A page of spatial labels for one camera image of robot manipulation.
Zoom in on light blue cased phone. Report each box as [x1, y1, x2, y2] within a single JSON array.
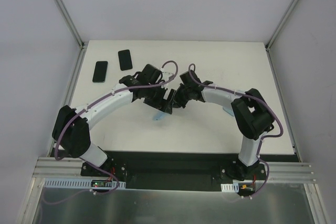
[[153, 111, 168, 121]]

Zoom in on black smartphone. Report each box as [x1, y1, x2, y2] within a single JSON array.
[[118, 49, 133, 71], [92, 61, 108, 83]]

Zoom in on light blue phone case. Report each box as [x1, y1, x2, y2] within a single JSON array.
[[223, 106, 234, 117]]

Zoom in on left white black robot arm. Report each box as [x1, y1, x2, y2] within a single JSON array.
[[52, 72, 176, 176]]

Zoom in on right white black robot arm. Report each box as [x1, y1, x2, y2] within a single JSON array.
[[173, 78, 275, 181]]

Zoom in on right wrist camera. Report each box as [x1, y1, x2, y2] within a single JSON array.
[[180, 70, 201, 88]]

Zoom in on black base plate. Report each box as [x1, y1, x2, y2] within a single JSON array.
[[49, 149, 300, 190]]

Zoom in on left aluminium corner post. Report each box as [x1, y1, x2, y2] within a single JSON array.
[[54, 0, 86, 49]]

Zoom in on aluminium corner post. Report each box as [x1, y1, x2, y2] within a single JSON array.
[[54, 0, 86, 49], [265, 0, 320, 50]]

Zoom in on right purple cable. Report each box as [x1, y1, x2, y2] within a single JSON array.
[[187, 63, 284, 203]]

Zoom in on purple cable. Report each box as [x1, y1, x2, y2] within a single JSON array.
[[41, 60, 181, 205], [187, 63, 284, 203]]

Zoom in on right aluminium corner post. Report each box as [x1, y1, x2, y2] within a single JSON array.
[[265, 0, 320, 50]]

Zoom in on right white cable duct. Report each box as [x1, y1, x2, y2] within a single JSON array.
[[220, 182, 239, 193]]

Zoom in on white cable duct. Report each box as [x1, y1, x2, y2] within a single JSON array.
[[220, 182, 239, 193], [44, 178, 126, 190]]

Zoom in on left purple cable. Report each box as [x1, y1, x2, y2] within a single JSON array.
[[41, 60, 181, 205]]

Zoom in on aluminium frame rail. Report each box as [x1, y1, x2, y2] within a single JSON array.
[[33, 157, 317, 184]]

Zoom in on left white cable duct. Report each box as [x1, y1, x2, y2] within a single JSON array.
[[44, 178, 126, 190]]

